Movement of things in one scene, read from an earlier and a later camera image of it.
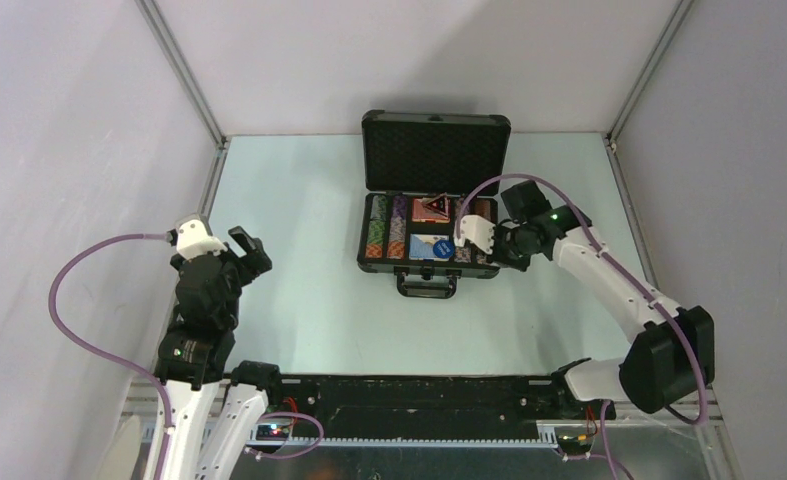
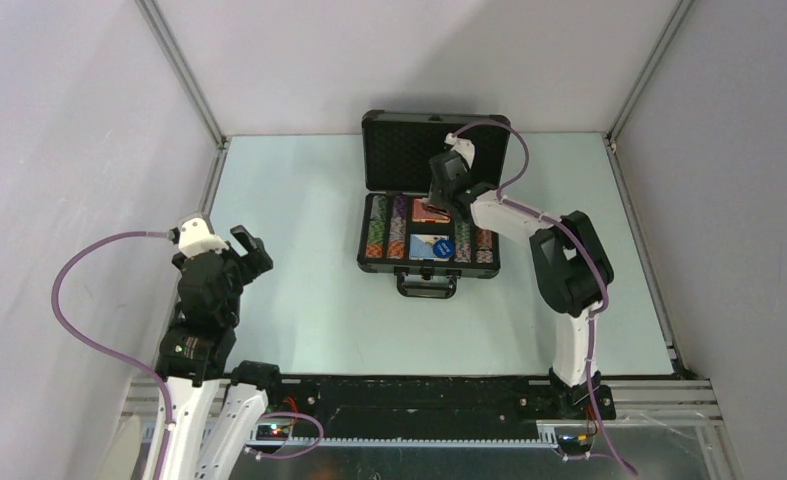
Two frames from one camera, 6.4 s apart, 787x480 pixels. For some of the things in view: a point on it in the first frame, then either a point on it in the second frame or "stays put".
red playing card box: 423,214 stays put
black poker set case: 416,168 stays put
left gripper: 255,259 stays put
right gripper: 520,264 -> 434,194
